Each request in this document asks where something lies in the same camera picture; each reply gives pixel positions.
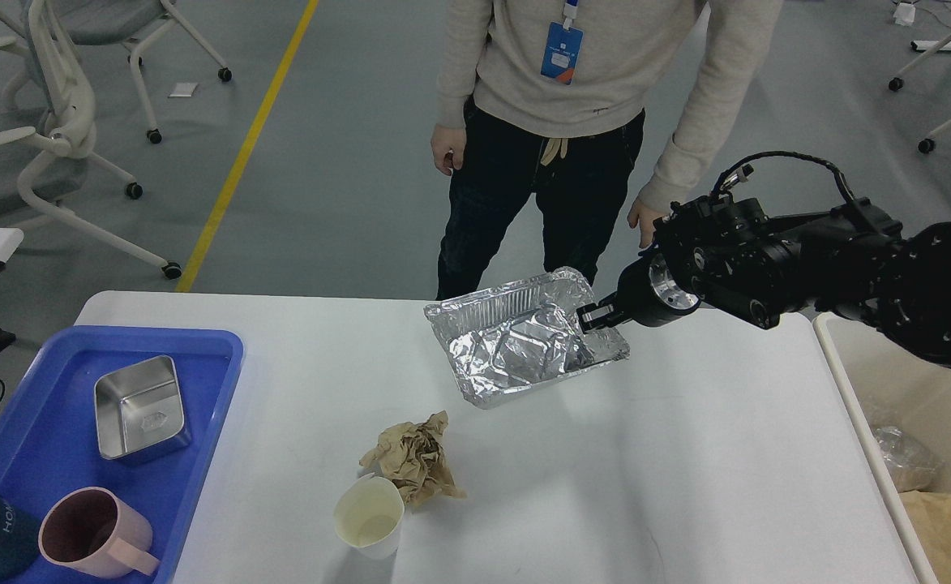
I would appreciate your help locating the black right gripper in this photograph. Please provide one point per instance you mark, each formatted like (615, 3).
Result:
(646, 293)

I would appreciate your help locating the aluminium foil container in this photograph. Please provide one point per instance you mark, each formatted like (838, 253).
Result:
(507, 341)

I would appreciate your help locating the stainless steel tray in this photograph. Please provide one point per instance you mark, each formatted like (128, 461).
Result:
(140, 412)

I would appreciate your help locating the pink HOME mug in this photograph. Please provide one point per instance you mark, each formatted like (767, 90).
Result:
(93, 531)

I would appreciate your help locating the brown paper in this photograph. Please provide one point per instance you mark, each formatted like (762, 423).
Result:
(412, 457)

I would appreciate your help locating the cream paper cup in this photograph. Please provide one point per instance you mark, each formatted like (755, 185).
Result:
(369, 516)

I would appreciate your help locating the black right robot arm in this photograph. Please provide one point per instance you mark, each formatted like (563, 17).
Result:
(851, 261)

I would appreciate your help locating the person's other hand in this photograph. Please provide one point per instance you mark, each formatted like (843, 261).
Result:
(641, 217)

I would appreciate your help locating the person's hand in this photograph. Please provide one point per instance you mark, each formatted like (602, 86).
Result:
(448, 148)

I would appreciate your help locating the white office chair front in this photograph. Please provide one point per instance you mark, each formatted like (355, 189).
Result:
(46, 151)

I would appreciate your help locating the blue plastic tray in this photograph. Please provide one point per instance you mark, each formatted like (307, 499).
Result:
(48, 441)

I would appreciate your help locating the person in dark jeans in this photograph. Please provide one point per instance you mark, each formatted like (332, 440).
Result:
(552, 95)

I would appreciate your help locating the white paper on floor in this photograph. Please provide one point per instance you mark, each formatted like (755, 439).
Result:
(183, 90)

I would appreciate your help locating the clear plastic bag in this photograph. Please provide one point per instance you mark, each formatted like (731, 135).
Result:
(911, 464)

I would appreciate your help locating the beige plastic bin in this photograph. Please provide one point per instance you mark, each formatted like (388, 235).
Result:
(882, 384)

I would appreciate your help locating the brown paper bag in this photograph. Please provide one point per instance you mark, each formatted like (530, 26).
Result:
(930, 516)

